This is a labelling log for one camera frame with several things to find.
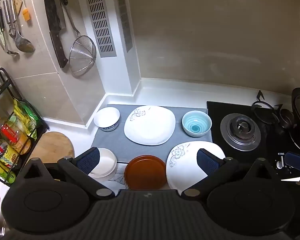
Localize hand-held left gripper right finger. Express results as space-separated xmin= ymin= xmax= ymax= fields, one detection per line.
xmin=181 ymin=148 xmax=278 ymax=201

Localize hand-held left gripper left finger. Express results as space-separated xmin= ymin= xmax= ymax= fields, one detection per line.
xmin=22 ymin=147 xmax=115 ymax=201

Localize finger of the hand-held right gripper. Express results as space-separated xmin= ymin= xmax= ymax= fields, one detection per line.
xmin=284 ymin=151 xmax=300 ymax=173
xmin=281 ymin=174 xmax=300 ymax=189

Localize white bowl with blue pattern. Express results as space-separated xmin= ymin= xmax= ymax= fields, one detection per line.
xmin=93 ymin=107 xmax=121 ymax=132

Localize plain white round bowl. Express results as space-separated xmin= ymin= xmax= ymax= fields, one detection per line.
xmin=87 ymin=148 xmax=117 ymax=182

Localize small white square floral plate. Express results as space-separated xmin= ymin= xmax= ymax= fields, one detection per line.
xmin=166 ymin=141 xmax=226 ymax=195

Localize grey mat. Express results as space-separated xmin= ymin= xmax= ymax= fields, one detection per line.
xmin=91 ymin=104 xmax=214 ymax=163

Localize white line-patterned placemat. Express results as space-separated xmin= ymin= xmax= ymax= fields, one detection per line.
xmin=100 ymin=161 xmax=130 ymax=193

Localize black gas stove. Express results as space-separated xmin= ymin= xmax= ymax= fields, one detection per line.
xmin=206 ymin=101 xmax=300 ymax=180

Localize round wooden cutting board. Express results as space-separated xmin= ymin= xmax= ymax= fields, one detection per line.
xmin=29 ymin=131 xmax=75 ymax=164

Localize blue swirl bowl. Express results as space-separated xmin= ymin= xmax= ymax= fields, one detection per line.
xmin=182 ymin=110 xmax=212 ymax=138

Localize silver stove burner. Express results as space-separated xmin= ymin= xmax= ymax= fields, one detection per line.
xmin=220 ymin=113 xmax=262 ymax=152

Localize brown round plate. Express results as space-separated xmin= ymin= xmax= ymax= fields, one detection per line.
xmin=124 ymin=155 xmax=167 ymax=190

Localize black pan support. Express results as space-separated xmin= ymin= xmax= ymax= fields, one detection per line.
xmin=251 ymin=90 xmax=284 ymax=125

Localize large white square floral plate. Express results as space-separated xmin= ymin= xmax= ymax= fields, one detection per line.
xmin=124 ymin=105 xmax=176 ymax=146

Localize yellow oil bottle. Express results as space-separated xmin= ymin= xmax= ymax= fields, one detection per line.
xmin=1 ymin=116 xmax=32 ymax=155

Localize green and yellow packets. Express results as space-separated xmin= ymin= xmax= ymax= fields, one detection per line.
xmin=13 ymin=99 xmax=42 ymax=140

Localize metal ladle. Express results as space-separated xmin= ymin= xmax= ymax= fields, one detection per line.
xmin=9 ymin=0 xmax=36 ymax=53

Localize wide grey vent grille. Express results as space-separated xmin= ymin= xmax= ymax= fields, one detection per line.
xmin=84 ymin=0 xmax=117 ymax=58

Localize metal wire skimmer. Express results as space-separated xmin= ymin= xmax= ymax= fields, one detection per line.
xmin=55 ymin=0 xmax=97 ymax=78

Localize black wire rack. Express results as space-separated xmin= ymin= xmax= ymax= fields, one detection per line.
xmin=0 ymin=67 xmax=49 ymax=187

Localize cleaver with wooden handle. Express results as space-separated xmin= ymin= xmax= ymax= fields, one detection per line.
xmin=42 ymin=0 xmax=69 ymax=69

